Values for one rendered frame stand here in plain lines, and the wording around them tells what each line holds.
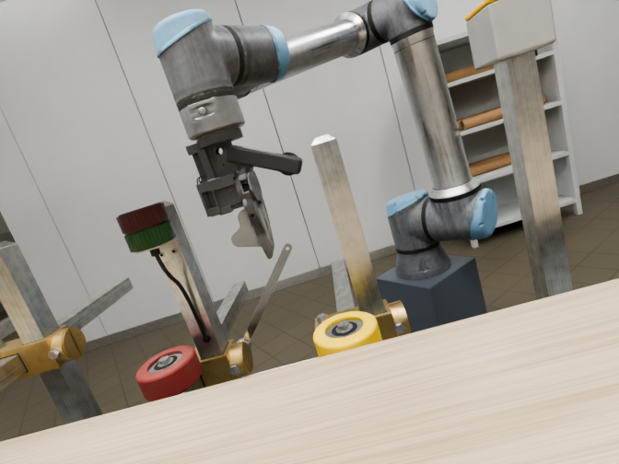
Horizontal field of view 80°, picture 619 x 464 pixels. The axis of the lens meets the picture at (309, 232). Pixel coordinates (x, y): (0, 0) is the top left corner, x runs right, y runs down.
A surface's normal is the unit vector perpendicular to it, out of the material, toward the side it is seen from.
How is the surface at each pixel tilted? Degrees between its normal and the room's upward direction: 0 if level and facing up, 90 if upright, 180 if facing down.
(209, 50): 89
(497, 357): 0
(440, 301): 90
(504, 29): 90
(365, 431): 0
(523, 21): 90
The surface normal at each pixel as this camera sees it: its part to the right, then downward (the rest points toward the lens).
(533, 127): -0.02, 0.23
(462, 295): 0.54, 0.03
